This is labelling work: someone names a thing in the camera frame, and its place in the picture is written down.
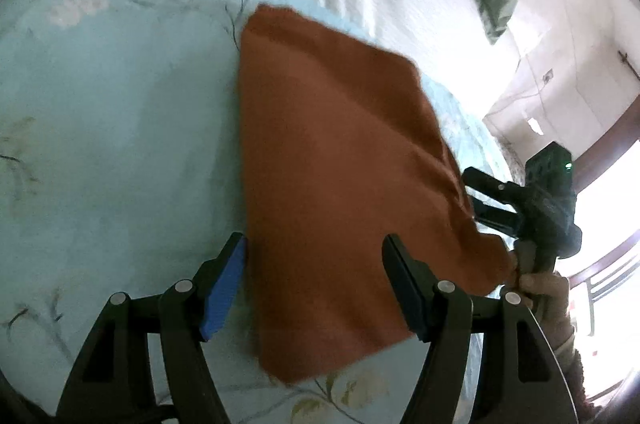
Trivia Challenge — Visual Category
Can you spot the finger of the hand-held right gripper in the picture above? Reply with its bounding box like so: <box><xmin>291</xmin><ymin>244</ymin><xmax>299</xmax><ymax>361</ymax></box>
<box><xmin>462</xmin><ymin>167</ymin><xmax>526</xmax><ymax>209</ymax></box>
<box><xmin>472</xmin><ymin>199</ymin><xmax>523</xmax><ymax>239</ymax></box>

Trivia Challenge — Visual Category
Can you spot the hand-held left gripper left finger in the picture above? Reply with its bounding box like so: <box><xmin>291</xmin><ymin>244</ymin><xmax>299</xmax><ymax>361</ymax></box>
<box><xmin>55</xmin><ymin>232</ymin><xmax>248</xmax><ymax>424</ymax></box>

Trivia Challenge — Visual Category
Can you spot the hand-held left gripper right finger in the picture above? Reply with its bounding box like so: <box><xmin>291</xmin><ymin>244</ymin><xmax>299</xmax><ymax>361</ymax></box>
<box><xmin>382</xmin><ymin>234</ymin><xmax>581</xmax><ymax>424</ymax></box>

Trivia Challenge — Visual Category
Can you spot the brown knit sweater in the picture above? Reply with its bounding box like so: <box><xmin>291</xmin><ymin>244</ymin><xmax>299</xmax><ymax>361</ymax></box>
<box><xmin>235</xmin><ymin>4</ymin><xmax>518</xmax><ymax>387</ymax></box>

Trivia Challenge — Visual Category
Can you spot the person's right forearm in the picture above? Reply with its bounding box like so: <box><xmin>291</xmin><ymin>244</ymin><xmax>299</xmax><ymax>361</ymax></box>
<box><xmin>540</xmin><ymin>304</ymin><xmax>601</xmax><ymax>415</ymax></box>

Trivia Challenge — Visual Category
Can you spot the person's right hand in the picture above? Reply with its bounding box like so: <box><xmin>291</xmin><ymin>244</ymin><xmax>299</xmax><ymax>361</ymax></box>
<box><xmin>517</xmin><ymin>271</ymin><xmax>571</xmax><ymax>320</ymax></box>

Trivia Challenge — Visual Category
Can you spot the brown window railing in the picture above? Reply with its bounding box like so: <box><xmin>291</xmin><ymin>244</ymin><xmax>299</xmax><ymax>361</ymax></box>
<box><xmin>570</xmin><ymin>229</ymin><xmax>640</xmax><ymax>340</ymax></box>

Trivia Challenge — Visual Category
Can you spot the light blue floral bedsheet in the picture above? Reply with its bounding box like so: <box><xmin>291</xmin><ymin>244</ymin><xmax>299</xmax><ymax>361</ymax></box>
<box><xmin>0</xmin><ymin>0</ymin><xmax>521</xmax><ymax>424</ymax></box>

